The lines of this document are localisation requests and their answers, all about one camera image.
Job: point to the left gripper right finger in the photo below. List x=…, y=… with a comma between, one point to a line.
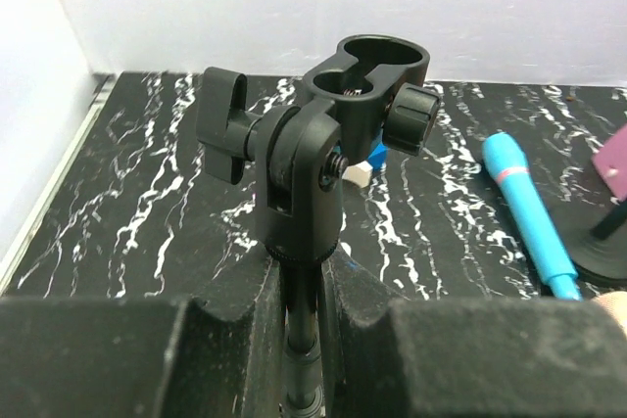
x=388, y=356

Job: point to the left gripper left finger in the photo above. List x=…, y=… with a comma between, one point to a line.
x=214, y=356

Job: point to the blue microphone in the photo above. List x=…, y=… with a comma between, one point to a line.
x=507, y=164

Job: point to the black tripod mic stand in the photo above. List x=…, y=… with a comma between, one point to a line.
x=369, y=92

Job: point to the black round-base mic stand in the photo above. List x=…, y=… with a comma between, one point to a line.
x=599, y=252

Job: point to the pink microphone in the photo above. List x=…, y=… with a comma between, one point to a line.
x=615, y=304

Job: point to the blue and white block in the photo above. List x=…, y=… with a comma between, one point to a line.
x=360, y=174

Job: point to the pink metronome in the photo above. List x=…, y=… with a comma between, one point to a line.
x=610, y=163

